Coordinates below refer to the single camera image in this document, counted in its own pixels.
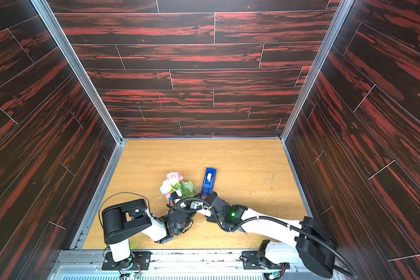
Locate aluminium right corner post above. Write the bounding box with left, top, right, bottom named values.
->
left=280, top=0, right=355, bottom=142

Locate pink artificial flower bouquet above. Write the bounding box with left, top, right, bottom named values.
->
left=160, top=171, right=197, bottom=202

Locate aluminium left corner post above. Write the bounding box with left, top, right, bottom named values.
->
left=30, top=0, right=125, bottom=144

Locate aluminium front rail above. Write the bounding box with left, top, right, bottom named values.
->
left=48, top=248, right=347, bottom=280

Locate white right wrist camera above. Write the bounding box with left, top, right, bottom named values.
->
left=190, top=201, right=212, bottom=217

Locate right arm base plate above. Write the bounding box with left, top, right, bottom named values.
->
left=240, top=250, right=290, bottom=270

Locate aluminium corner post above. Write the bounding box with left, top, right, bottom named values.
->
left=280, top=0, right=355, bottom=142
left=30, top=0, right=125, bottom=144

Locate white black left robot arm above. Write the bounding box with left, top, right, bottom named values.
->
left=100, top=191, right=203, bottom=263

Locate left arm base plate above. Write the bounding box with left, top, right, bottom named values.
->
left=101, top=250, right=152, bottom=272

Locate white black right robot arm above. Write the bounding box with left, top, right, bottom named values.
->
left=204, top=192, right=358, bottom=280

